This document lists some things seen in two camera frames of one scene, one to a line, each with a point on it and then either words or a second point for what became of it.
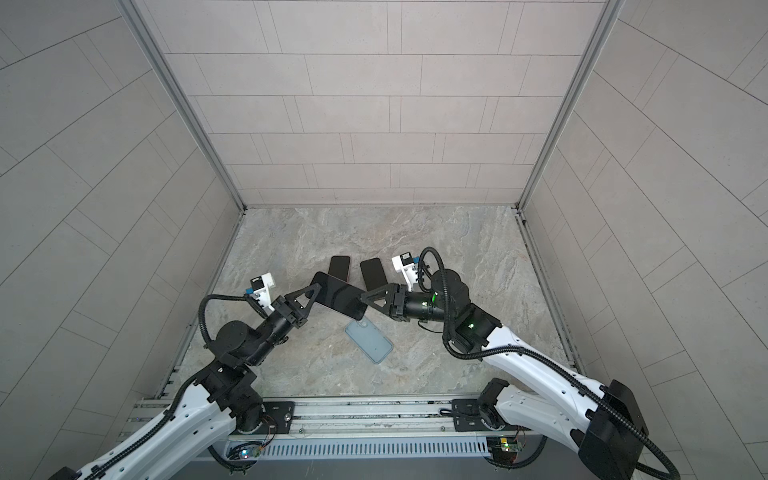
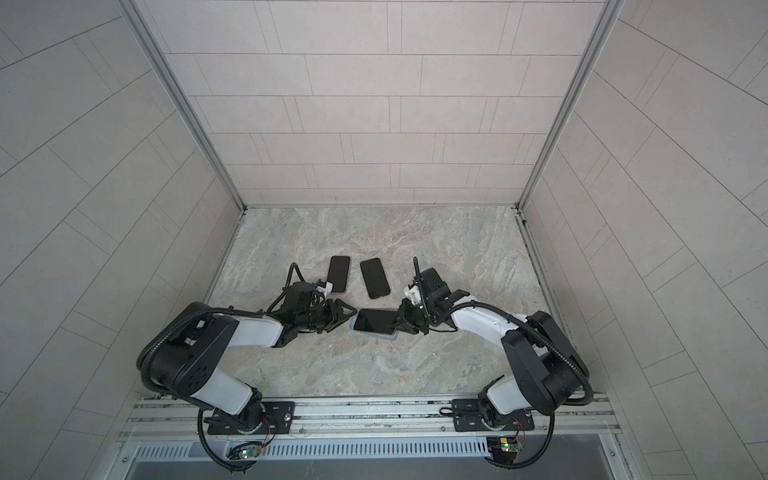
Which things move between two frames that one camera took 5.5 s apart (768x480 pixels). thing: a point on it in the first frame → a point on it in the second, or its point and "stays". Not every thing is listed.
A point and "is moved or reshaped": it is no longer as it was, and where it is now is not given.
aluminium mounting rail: [374, 419] stays
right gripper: [396, 310] → [405, 319]
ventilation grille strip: [370, 446] stays
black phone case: [373, 273] stays
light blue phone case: [370, 339] is moved or reshaped
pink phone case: [339, 267] stays
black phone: [339, 296] → [381, 321]
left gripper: [287, 308] → [336, 311]
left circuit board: [250, 452] stays
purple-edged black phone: [339, 267] stays
